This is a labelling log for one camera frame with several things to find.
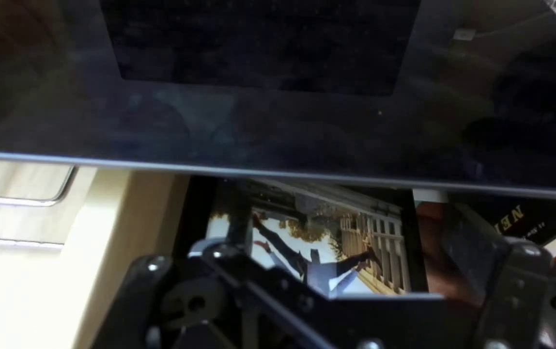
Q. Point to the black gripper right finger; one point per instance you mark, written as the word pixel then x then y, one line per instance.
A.
pixel 521 292

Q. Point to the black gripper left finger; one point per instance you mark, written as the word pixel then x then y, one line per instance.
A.
pixel 161 303

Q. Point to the grey Apple laptop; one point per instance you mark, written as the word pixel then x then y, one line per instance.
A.
pixel 258 98

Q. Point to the black book white lettering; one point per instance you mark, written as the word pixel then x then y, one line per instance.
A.
pixel 529 220

